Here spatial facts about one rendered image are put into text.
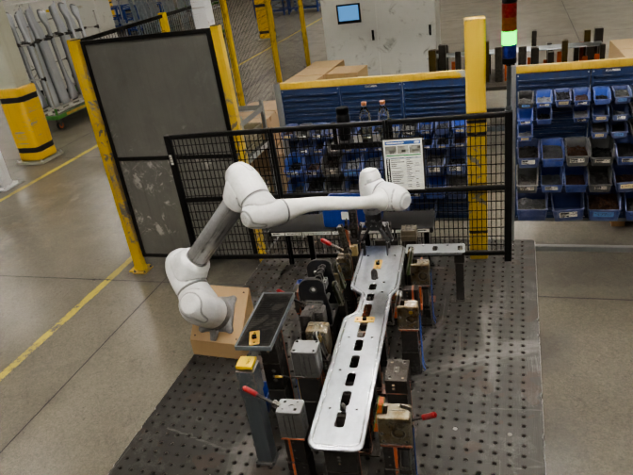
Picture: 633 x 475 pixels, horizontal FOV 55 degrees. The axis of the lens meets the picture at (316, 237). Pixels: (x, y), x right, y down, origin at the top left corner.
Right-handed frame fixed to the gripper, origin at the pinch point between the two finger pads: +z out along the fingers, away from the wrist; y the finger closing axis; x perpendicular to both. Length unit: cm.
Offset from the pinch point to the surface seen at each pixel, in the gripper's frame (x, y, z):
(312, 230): 33, -39, 5
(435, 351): -28, 28, 37
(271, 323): -73, -31, -8
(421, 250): 13.5, 20.4, 7.2
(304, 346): -80, -17, -3
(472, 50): 57, 46, -79
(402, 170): 54, 9, -20
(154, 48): 165, -175, -79
